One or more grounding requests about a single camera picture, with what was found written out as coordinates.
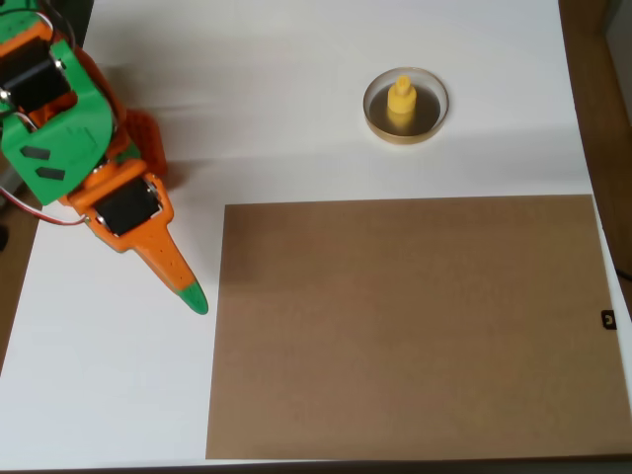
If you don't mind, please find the yellow plastic stepped piece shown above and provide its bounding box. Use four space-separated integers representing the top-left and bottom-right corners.
385 74 418 132

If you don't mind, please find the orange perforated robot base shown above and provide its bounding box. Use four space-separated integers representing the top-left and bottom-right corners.
125 109 170 177

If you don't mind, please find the shallow round gold-rimmed dish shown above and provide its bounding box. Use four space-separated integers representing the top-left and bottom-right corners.
362 66 450 147

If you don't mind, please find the brown rectangular board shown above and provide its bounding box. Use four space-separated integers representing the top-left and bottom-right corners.
204 194 632 461

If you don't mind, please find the white red servo cable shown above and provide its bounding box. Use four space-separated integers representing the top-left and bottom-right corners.
0 186 91 228

